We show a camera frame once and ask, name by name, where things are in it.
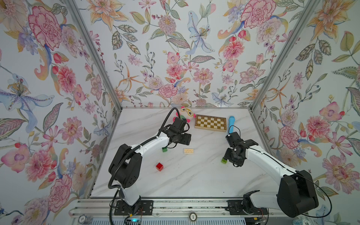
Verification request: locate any wooden chessboard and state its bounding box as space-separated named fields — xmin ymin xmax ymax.
xmin=194 ymin=114 xmax=227 ymax=132

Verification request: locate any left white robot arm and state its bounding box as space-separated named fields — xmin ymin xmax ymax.
xmin=108 ymin=117 xmax=191 ymax=206

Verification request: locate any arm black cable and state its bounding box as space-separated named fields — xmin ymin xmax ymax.
xmin=108 ymin=107 xmax=181 ymax=225
xmin=228 ymin=125 xmax=333 ymax=218

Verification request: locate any pink plush toy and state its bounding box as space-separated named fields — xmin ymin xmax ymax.
xmin=176 ymin=106 xmax=197 ymax=123

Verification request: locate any blue cylindrical toy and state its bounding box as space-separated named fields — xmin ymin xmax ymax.
xmin=228 ymin=116 xmax=235 ymax=134

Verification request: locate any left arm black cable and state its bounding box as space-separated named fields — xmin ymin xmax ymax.
xmin=108 ymin=107 xmax=181 ymax=225

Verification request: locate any cream lego brick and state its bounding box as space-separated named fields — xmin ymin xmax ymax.
xmin=184 ymin=149 xmax=194 ymax=154

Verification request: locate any red lego cube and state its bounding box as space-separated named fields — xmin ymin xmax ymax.
xmin=156 ymin=163 xmax=164 ymax=171

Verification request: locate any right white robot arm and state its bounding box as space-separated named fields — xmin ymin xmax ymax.
xmin=224 ymin=132 xmax=319 ymax=218

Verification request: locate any aluminium mounting rail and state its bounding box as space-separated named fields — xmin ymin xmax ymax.
xmin=68 ymin=198 xmax=310 ymax=218

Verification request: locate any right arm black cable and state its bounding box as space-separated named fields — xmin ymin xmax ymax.
xmin=228 ymin=125 xmax=333 ymax=218

